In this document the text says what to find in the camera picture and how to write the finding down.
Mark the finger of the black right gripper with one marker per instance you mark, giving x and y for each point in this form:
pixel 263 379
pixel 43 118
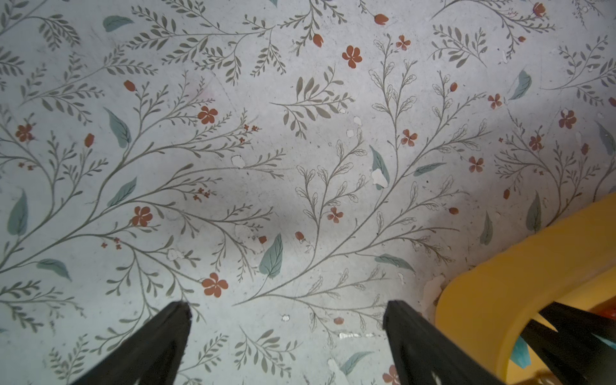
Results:
pixel 578 323
pixel 575 353

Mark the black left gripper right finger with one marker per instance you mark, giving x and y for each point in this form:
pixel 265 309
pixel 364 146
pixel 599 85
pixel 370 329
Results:
pixel 423 355

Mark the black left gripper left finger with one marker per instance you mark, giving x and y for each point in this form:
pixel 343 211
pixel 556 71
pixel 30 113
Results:
pixel 151 356

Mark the yellow plastic storage box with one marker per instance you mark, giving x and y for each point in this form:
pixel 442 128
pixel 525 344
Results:
pixel 484 310

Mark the teal clothespin left pair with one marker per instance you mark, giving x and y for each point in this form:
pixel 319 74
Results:
pixel 520 355

